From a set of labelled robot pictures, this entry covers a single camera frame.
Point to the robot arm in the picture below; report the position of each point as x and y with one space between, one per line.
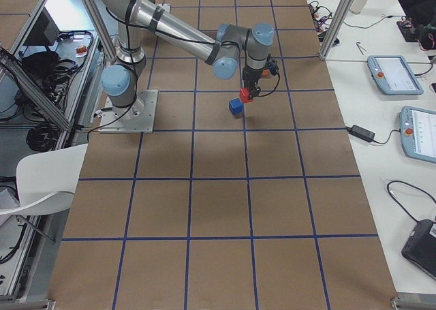
142 23

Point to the aluminium frame post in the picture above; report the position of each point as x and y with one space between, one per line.
332 32

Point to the teach pendant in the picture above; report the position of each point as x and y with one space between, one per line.
393 76
417 130

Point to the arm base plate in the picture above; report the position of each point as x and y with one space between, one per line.
140 117

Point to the black monitor box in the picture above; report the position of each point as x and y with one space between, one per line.
44 32

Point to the blue wooden block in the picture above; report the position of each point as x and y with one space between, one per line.
235 106

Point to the black power adapter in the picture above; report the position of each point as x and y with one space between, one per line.
361 133

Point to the white chair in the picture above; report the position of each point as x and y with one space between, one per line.
47 181

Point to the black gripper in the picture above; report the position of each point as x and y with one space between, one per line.
249 77

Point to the lower teach pendant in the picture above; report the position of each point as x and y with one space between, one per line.
417 130

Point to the red wooden block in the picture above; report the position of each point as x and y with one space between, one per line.
245 95

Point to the upper teach pendant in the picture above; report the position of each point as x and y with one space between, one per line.
393 76

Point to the black tablet device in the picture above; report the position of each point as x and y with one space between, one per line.
419 248

